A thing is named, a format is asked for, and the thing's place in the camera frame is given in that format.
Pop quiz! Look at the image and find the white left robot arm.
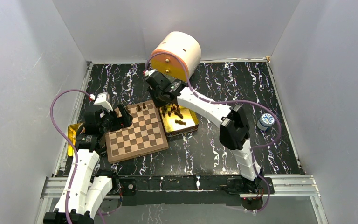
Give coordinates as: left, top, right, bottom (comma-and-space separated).
43, 104, 133, 224

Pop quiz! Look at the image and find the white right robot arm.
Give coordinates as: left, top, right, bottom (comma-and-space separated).
144, 70, 262, 193

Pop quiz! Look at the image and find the wooden chess board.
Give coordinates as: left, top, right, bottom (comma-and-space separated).
105, 100, 169, 164

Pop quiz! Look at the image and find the gold tin with light pieces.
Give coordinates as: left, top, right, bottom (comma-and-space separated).
67, 123, 83, 157

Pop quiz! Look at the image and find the gold tin with dark pieces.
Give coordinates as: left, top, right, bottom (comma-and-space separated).
159, 103, 199, 137

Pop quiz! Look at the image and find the round pastel drawer cabinet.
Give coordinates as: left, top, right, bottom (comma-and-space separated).
151, 31, 201, 82

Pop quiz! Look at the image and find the blue white round cap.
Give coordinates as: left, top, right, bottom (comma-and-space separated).
256, 113, 275, 131

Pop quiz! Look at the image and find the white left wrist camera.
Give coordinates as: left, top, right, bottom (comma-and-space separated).
89, 92, 113, 112

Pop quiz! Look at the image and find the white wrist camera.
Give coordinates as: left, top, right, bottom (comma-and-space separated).
89, 92, 113, 112
143, 69, 157, 77

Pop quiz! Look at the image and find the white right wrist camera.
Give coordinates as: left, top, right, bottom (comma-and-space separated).
143, 69, 157, 77

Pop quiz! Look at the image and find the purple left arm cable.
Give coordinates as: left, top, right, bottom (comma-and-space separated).
49, 89, 107, 224

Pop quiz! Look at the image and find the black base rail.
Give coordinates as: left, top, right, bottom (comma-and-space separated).
105, 175, 275, 210

